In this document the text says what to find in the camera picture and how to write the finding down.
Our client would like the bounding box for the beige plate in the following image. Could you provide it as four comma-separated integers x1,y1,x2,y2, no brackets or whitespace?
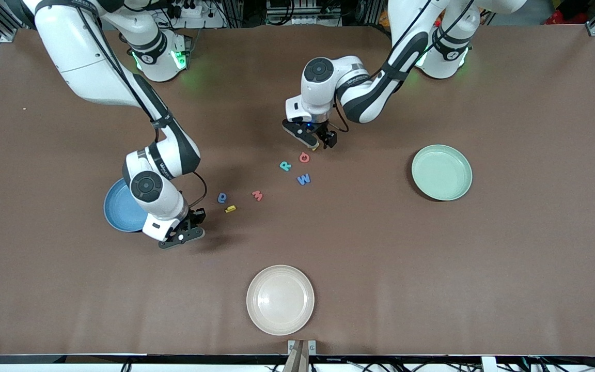
246,265,315,336

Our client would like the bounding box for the blue plate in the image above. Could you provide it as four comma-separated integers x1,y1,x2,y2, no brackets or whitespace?
103,178,148,233

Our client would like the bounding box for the white power strip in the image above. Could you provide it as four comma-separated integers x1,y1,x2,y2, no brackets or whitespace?
166,0,226,29

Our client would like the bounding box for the green plate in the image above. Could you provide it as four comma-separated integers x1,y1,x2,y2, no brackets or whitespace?
411,144,473,202

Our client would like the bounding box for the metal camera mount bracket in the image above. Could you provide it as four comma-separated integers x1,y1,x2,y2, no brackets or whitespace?
287,339,317,372

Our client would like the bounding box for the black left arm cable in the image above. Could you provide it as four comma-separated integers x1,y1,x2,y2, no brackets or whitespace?
328,0,476,134

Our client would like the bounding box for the grey equipment rack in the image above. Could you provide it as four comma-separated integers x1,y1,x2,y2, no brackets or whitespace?
265,0,343,26

